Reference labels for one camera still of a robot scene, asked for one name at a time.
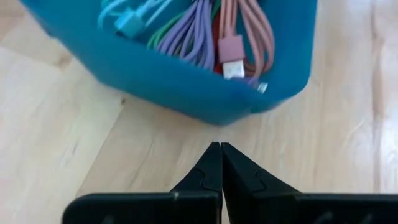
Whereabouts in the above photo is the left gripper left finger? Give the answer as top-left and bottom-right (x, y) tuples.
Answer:
(62, 141), (223, 224)

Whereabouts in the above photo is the large light blue cable coil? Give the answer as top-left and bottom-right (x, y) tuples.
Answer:
(98, 0), (174, 40)

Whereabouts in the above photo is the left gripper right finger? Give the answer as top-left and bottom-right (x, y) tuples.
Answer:
(221, 142), (398, 224)

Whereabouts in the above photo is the red cable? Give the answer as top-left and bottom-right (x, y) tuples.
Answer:
(212, 12), (223, 75)

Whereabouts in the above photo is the purple USB cable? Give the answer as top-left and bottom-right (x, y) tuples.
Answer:
(155, 0), (269, 94)

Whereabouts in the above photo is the pink USB cable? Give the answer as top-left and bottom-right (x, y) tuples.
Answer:
(217, 0), (276, 80)

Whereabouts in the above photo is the green cable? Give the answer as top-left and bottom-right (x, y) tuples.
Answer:
(146, 0), (222, 50)

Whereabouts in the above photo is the teal plastic bin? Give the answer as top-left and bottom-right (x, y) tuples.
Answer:
(20, 0), (318, 126)

